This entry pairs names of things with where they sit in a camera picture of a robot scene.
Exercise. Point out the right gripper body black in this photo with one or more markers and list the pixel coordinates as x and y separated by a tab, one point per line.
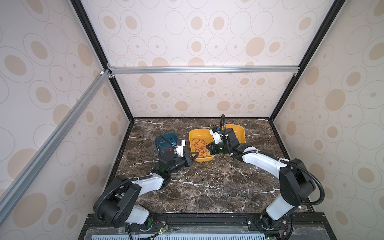
219	148

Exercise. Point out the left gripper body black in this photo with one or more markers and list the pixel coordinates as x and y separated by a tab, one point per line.
178	163

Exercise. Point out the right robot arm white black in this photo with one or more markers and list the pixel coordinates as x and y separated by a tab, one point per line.
297	185

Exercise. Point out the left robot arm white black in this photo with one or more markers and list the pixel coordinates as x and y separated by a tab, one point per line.
117	204

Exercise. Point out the right yellow plastic bin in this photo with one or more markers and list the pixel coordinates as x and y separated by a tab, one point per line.
239	132

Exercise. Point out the yellow plastic bin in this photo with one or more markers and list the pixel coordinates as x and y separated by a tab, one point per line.
199	139
239	132

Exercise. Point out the teal plastic bin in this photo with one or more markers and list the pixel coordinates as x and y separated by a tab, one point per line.
165	143

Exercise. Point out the middle yellow plastic bin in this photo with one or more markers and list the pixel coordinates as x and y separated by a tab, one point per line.
199	139

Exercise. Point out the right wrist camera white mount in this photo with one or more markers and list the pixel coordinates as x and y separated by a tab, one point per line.
217	136

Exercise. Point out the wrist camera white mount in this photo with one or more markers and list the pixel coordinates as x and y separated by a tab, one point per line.
217	136
179	147

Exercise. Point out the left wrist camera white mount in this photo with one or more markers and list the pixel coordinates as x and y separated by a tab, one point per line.
179	147

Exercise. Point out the horizontal aluminium frame bar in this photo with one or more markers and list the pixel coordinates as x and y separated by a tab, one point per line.
211	70

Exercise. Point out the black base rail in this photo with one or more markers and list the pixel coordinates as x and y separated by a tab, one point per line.
297	226

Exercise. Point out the left aluminium frame bar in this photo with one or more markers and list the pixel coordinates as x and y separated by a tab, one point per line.
33	168

